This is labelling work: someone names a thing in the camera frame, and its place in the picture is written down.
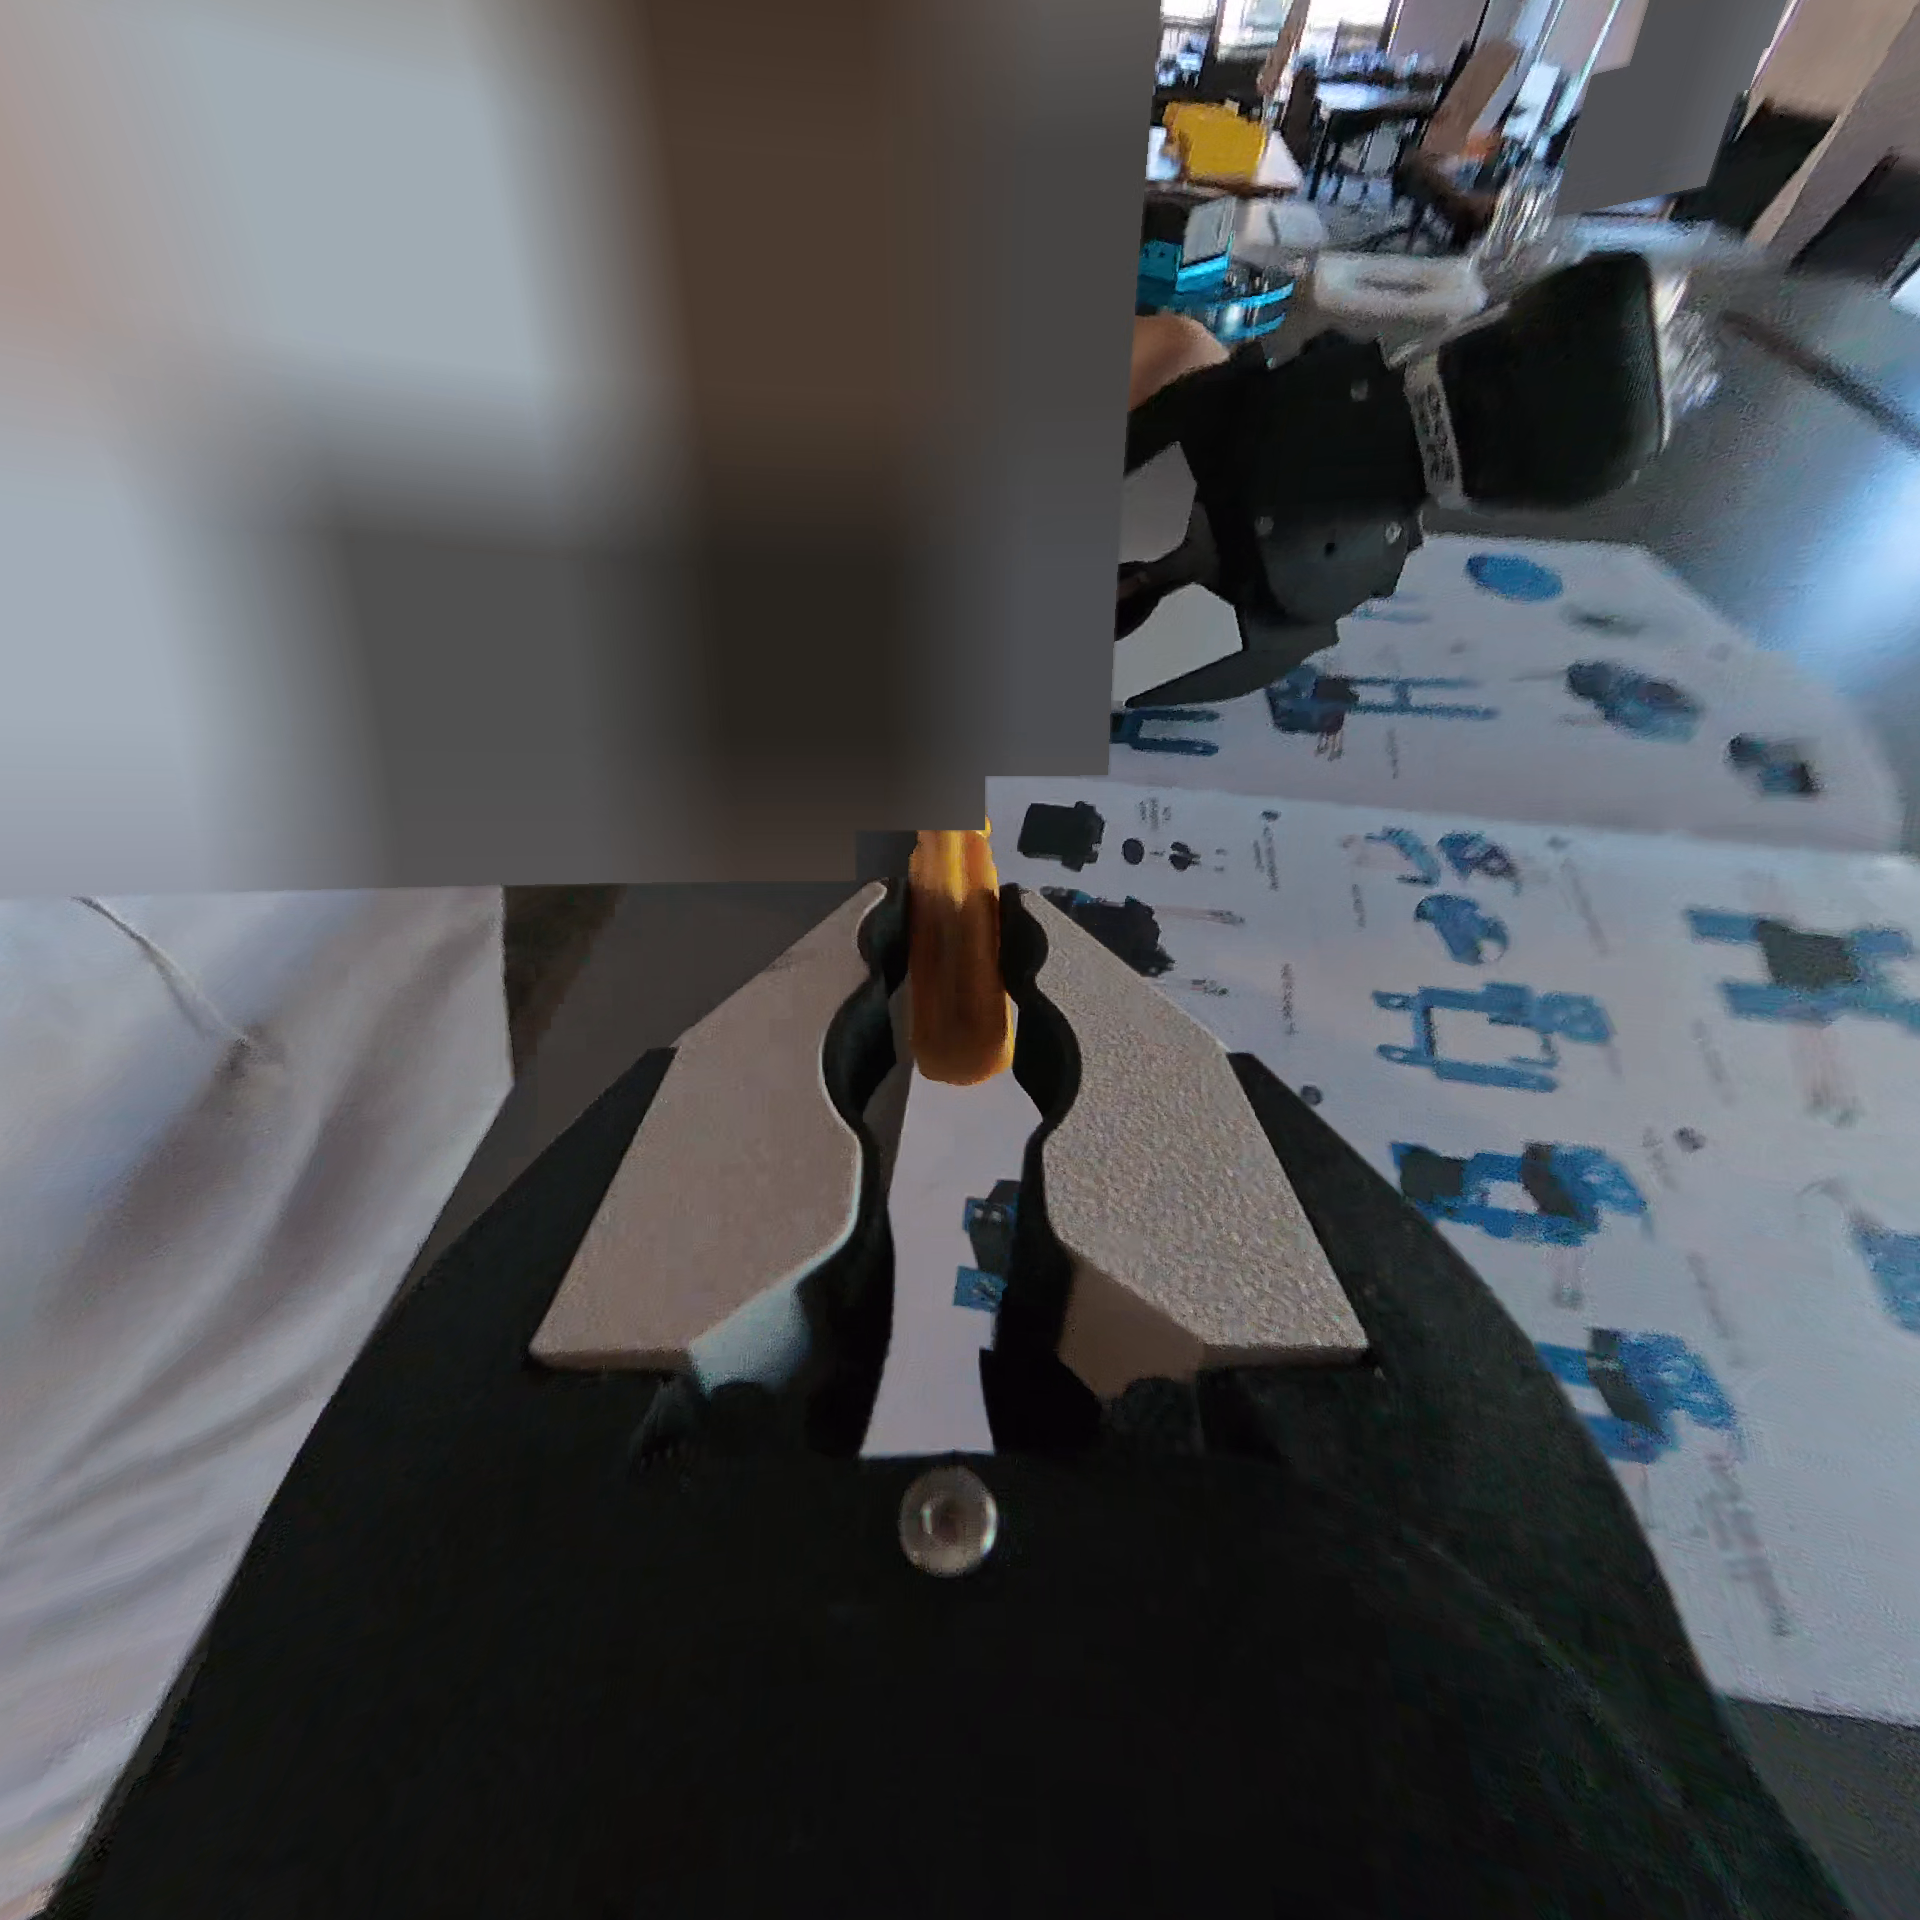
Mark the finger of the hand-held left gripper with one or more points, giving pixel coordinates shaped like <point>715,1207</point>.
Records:
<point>1238,669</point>

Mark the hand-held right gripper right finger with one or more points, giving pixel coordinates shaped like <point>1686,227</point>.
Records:
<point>1186,1201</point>

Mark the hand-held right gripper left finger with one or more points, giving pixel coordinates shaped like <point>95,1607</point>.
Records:
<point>706,1186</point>

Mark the grey desk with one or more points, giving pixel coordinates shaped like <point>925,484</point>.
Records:
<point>1799,494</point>

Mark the person's left hand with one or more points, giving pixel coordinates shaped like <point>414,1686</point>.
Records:
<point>1171,357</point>

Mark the white plastic part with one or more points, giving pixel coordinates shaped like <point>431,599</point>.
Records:
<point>1396,282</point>

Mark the blue toy robot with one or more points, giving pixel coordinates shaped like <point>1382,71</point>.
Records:
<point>1214,270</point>

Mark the yellow box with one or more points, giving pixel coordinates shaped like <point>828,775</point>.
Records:
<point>1214,138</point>

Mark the dark table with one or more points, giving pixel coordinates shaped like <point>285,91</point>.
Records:
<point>1382,99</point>

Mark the printed instruction sheet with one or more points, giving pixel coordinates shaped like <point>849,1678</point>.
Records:
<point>1622,1051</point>

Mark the person's white shirt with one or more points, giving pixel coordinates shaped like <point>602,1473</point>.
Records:
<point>226,1277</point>

